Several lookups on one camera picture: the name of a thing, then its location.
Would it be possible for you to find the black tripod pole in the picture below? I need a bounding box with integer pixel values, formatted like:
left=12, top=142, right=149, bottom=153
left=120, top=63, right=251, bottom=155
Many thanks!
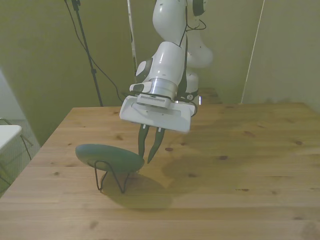
left=71, top=0, right=104, bottom=107

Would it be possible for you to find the black tripod cable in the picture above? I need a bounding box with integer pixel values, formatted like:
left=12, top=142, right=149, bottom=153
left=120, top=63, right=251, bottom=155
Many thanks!
left=64, top=0, right=122, bottom=102

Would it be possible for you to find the dark green plate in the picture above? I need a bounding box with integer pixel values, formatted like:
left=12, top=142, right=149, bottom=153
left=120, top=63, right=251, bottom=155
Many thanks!
left=75, top=143, right=146, bottom=174

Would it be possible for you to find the black wire plate stand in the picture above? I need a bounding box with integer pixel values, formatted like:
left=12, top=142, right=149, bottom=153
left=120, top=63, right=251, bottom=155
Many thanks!
left=94, top=160, right=132, bottom=195

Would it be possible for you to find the white folding table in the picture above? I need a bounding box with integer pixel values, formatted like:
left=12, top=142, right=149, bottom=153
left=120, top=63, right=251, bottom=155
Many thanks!
left=0, top=117, right=33, bottom=187

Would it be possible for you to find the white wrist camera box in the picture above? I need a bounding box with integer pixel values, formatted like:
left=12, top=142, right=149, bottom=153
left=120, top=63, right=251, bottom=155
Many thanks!
left=136, top=93, right=168, bottom=110

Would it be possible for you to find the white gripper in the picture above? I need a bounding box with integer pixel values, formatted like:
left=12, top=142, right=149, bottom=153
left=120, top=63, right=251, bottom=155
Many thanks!
left=119, top=96, right=197, bottom=164

